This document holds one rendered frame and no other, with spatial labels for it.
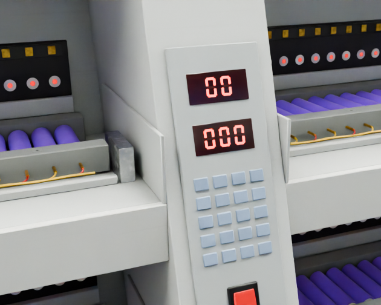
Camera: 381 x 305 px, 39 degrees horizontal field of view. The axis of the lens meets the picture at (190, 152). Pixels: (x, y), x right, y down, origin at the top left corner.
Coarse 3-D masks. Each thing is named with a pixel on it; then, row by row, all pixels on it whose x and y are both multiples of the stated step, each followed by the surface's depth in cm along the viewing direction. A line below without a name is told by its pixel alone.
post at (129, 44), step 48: (96, 0) 52; (144, 0) 37; (192, 0) 39; (240, 0) 40; (96, 48) 55; (144, 48) 38; (144, 96) 40; (288, 240) 41; (144, 288) 49; (192, 288) 39; (288, 288) 41
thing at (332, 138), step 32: (288, 32) 59; (320, 32) 61; (352, 32) 62; (288, 64) 61; (320, 64) 62; (352, 64) 64; (288, 96) 59; (320, 96) 60; (352, 96) 59; (288, 128) 40; (320, 128) 50; (352, 128) 50; (288, 160) 41; (320, 160) 46; (352, 160) 46; (288, 192) 42; (320, 192) 43; (352, 192) 44; (320, 224) 44
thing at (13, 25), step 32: (0, 0) 53; (32, 0) 54; (64, 0) 55; (288, 0) 64; (320, 0) 65; (352, 0) 67; (0, 32) 53; (32, 32) 54; (64, 32) 55; (96, 96) 56; (96, 128) 56
